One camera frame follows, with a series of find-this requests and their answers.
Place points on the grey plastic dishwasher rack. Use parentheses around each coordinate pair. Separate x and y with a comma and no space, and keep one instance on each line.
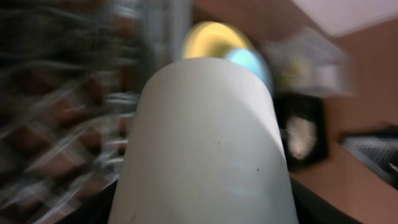
(72,72)

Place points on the black waste tray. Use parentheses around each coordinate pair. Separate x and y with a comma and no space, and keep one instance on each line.
(307,107)

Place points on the white pink-rimmed bowl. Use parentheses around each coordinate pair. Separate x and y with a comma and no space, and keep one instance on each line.
(204,147)

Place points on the clear plastic waste bin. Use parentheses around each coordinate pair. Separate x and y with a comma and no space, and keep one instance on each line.
(310,64)

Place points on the light blue cup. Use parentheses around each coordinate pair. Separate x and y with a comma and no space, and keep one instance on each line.
(254,62)

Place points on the yellow plate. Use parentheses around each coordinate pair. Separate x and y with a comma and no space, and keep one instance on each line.
(213,39)

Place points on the pile of rice waste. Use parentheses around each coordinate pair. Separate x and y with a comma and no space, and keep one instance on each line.
(301,137)

